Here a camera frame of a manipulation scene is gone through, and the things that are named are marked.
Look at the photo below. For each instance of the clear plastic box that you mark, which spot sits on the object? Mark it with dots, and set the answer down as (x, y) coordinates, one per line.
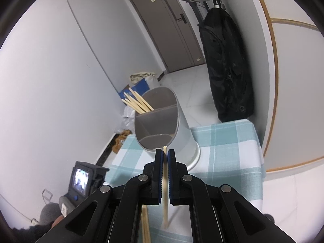
(47, 195)

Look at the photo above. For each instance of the teal checked tablecloth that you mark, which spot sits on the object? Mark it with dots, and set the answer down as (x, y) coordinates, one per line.
(222, 157)

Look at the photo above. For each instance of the white divided utensil holder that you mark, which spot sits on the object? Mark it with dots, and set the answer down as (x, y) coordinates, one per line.
(182, 141)

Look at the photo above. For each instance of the pile of bamboo chopsticks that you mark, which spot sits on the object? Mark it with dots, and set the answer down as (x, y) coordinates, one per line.
(144, 106)

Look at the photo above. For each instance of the brown cloth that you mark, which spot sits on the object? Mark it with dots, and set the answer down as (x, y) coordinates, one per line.
(121, 141)

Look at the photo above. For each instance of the white plastic bag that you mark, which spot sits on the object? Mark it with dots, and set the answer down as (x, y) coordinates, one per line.
(129, 112)

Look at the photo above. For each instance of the clear plastic bag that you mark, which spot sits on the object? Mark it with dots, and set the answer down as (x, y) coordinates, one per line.
(124, 125)

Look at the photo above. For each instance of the white cabinet wooden trim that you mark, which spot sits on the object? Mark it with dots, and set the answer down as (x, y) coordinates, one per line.
(291, 81)

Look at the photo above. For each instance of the blue cardboard box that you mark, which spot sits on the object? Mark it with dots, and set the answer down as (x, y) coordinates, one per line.
(143, 86)

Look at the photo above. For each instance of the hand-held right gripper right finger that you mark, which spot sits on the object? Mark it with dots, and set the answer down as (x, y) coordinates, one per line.
(171, 177)

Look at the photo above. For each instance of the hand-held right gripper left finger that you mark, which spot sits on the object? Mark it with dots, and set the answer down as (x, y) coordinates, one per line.
(159, 177)

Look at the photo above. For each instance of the beige crumpled bag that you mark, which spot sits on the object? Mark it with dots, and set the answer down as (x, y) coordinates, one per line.
(141, 76)

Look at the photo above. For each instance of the brown door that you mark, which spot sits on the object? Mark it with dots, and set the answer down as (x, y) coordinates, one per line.
(172, 43)

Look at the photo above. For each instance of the black hanging coat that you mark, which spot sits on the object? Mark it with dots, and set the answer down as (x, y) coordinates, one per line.
(225, 68)

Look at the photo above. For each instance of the light wooden chopstick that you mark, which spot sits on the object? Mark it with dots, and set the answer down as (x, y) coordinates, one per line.
(143, 220)
(165, 212)

